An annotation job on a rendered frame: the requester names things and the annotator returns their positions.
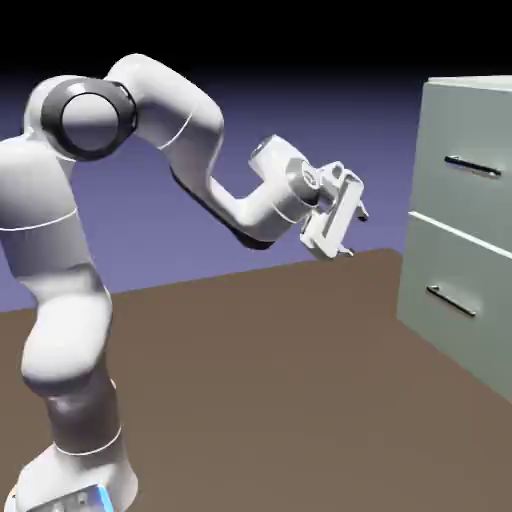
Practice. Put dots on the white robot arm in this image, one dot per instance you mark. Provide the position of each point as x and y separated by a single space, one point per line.
168 116

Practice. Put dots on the grey-green drawer front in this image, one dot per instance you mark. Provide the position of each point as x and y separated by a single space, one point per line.
464 132
452 320

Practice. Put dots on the grey-green cabinet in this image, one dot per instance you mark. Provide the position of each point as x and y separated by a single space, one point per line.
460 224

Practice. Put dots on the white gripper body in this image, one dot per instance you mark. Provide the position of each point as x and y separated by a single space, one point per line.
338 216

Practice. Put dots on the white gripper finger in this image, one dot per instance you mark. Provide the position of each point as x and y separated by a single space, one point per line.
362 212
345 250

